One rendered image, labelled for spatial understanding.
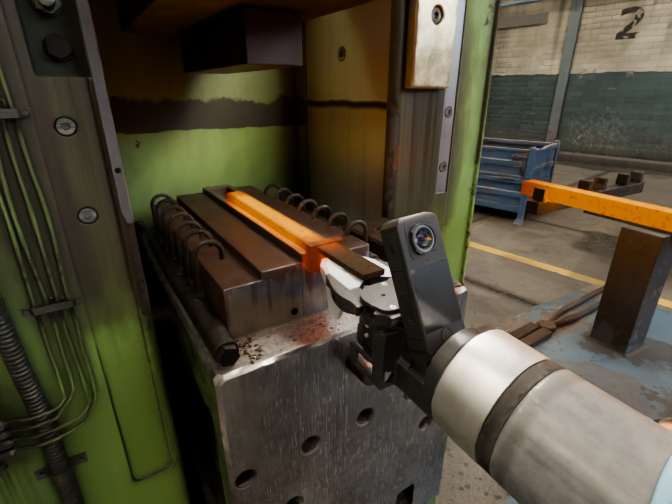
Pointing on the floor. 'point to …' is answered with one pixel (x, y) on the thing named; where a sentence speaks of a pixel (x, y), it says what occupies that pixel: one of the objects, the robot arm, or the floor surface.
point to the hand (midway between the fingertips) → (335, 257)
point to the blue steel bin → (512, 172)
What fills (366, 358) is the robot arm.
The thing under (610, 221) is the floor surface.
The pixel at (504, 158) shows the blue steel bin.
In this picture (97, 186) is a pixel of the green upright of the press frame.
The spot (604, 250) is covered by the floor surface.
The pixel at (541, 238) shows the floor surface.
